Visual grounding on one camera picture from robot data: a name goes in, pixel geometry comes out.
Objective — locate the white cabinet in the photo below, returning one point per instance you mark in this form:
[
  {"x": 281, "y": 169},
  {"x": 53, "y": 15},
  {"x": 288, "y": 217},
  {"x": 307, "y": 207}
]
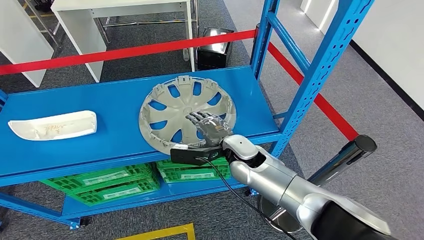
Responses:
[{"x": 20, "y": 39}]

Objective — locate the grey plastic wheel cover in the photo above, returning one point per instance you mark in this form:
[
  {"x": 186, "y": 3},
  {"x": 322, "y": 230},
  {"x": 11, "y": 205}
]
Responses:
[{"x": 179, "y": 106}]

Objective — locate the blue metal shelf rack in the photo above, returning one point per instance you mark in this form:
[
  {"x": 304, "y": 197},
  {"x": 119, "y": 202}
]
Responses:
[{"x": 99, "y": 116}]

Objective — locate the red barrier belt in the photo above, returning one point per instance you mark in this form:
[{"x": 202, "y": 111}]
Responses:
[
  {"x": 319, "y": 101},
  {"x": 116, "y": 53}
]

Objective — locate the clear plastic bottle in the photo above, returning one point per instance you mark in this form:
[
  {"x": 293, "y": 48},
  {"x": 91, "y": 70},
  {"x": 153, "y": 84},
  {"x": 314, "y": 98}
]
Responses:
[{"x": 186, "y": 54}]

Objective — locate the metal table frame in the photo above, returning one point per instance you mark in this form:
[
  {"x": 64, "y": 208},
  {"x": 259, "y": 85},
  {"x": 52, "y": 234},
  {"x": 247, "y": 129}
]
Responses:
[{"x": 145, "y": 23}]

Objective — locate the white plastic trim part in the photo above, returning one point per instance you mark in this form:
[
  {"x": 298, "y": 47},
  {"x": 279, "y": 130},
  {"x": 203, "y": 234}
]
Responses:
[{"x": 53, "y": 127}]

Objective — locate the chrome stanchion post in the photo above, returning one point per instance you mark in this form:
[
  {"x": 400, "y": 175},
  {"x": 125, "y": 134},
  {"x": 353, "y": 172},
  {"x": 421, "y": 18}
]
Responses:
[{"x": 341, "y": 159}]

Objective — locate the white desk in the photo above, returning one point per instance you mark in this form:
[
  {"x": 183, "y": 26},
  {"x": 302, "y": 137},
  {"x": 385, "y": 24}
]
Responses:
[{"x": 76, "y": 30}]

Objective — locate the black waste bin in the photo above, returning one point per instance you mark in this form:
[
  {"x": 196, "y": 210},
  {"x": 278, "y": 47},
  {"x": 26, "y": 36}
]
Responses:
[{"x": 212, "y": 56}]

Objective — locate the green plastic crate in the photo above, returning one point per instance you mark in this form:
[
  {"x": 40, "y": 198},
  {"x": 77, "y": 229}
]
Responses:
[
  {"x": 188, "y": 175},
  {"x": 116, "y": 193},
  {"x": 99, "y": 177},
  {"x": 169, "y": 164}
]

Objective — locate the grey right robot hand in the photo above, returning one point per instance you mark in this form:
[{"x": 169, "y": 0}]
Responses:
[{"x": 212, "y": 130}]

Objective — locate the black stanchion post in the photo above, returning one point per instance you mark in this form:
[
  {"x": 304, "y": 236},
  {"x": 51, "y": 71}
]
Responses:
[{"x": 256, "y": 33}]

